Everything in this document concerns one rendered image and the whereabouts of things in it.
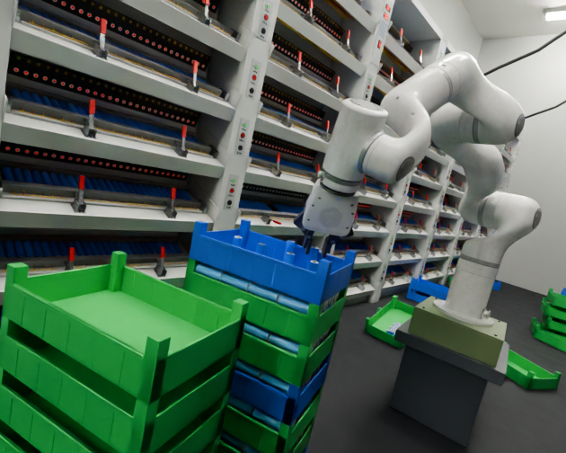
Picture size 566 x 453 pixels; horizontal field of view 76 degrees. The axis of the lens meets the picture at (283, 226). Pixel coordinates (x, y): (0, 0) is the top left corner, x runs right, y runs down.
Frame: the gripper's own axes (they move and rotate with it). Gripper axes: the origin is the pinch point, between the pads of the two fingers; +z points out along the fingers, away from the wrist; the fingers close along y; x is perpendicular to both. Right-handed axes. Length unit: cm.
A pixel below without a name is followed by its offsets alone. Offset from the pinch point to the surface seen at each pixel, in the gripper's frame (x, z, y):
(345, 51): 104, -28, 10
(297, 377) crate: -24.8, 12.3, -1.6
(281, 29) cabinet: 105, -30, -18
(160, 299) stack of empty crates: -17.5, 6.5, -28.9
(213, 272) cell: -8.4, 5.9, -20.9
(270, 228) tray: 57, 37, -6
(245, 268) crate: -11.1, 0.9, -14.7
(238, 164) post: 52, 9, -23
